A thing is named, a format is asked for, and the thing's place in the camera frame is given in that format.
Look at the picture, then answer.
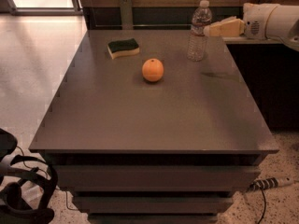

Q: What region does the orange fruit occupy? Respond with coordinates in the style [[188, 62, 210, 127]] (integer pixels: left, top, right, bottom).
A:
[[142, 59, 164, 82]]

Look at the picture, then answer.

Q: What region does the window frame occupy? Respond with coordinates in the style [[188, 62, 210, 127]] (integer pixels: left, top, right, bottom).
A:
[[6, 0, 82, 16]]

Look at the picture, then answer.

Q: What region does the clear plastic water bottle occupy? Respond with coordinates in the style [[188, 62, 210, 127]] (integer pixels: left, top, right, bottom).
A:
[[187, 0, 212, 62]]

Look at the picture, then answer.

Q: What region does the striped power strip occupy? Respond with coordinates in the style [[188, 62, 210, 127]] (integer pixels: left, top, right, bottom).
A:
[[248, 177, 294, 191]]

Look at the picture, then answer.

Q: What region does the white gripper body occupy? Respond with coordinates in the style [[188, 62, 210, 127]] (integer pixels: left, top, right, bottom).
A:
[[243, 3, 278, 40]]

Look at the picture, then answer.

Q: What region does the black cable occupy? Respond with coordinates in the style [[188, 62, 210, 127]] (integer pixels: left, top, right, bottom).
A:
[[255, 187, 267, 224]]

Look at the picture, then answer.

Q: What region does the left metal wall bracket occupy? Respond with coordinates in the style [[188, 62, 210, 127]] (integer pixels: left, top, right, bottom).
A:
[[119, 0, 134, 30]]

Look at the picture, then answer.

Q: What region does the grey drawer cabinet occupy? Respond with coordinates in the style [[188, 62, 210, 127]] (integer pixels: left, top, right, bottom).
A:
[[30, 30, 278, 224]]

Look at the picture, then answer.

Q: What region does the green and yellow sponge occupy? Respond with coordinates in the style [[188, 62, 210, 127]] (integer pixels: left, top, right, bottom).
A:
[[107, 38, 140, 60]]

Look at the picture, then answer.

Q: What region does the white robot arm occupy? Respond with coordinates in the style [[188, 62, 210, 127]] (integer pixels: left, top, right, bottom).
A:
[[204, 3, 299, 50]]

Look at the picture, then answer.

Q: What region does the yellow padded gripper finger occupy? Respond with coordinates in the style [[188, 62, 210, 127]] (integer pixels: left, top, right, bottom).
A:
[[215, 16, 236, 24], [204, 19, 245, 37]]

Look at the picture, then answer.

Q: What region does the white side shelf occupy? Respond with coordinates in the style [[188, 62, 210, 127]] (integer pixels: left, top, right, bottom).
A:
[[223, 36, 281, 45]]

